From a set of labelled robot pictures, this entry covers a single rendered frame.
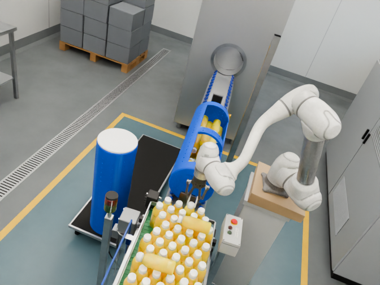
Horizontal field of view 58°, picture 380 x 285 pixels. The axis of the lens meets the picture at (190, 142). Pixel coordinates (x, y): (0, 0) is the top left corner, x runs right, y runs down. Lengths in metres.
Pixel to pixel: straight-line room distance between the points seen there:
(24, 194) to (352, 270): 3.01
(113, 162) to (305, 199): 1.25
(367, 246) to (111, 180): 2.15
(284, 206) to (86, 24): 4.29
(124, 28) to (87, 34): 0.66
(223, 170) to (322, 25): 5.43
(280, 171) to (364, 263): 1.50
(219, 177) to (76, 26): 4.51
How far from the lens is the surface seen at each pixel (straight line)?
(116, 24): 5.40
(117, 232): 2.29
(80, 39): 5.82
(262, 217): 2.39
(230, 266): 2.82
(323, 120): 1.66
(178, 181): 2.09
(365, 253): 3.36
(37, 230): 3.19
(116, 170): 2.41
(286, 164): 2.19
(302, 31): 6.84
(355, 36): 6.92
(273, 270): 3.35
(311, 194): 2.10
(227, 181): 1.60
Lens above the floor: 2.52
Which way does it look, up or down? 36 degrees down
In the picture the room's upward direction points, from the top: 16 degrees clockwise
